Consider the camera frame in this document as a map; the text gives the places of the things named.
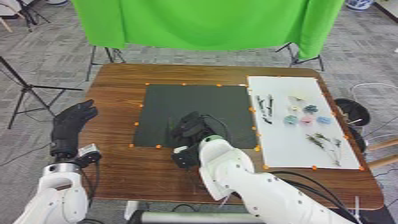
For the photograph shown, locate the white sheet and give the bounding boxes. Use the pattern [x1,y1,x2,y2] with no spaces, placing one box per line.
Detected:
[245,75,364,171]

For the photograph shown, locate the black tripod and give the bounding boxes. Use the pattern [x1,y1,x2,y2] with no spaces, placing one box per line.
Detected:
[0,55,85,130]
[12,0,53,33]

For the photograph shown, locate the black round container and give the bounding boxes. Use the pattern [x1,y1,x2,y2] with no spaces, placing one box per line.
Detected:
[332,98,373,127]

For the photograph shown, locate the black stand legs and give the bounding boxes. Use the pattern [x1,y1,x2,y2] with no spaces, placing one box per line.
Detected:
[273,41,327,73]
[83,44,128,83]

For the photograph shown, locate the pale grey bar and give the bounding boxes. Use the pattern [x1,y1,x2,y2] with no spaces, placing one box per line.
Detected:
[140,211,266,224]

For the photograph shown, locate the dark mat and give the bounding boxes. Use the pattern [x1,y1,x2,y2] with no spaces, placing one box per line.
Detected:
[131,83,261,150]

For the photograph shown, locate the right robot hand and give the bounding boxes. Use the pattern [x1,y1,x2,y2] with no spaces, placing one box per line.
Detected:
[168,111,229,142]

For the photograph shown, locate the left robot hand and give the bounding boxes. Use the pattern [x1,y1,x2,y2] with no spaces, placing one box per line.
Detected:
[48,99,101,158]

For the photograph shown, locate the black cable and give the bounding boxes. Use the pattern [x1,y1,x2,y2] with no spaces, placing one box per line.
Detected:
[266,170,364,224]

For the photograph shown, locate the green sprig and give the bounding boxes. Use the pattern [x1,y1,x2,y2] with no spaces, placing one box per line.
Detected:
[305,133,328,150]
[264,94,275,118]
[254,95,273,126]
[321,133,346,167]

